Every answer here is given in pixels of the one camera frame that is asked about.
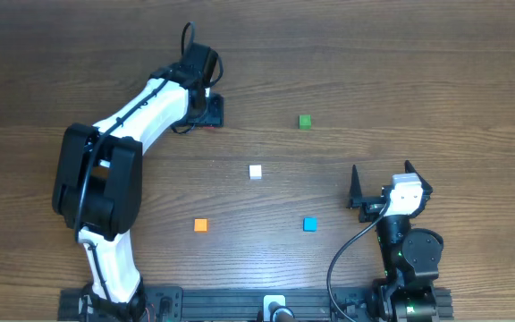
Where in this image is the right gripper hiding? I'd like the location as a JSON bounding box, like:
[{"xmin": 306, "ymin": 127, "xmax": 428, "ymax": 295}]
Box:
[{"xmin": 348, "ymin": 160, "xmax": 435, "ymax": 224}]

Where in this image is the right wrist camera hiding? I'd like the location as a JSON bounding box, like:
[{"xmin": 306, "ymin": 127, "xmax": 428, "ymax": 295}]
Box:
[{"xmin": 388, "ymin": 173, "xmax": 425, "ymax": 218}]

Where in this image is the mounting rail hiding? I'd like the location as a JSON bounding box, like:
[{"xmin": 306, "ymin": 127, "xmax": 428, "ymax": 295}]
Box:
[{"xmin": 58, "ymin": 285, "xmax": 455, "ymax": 322}]

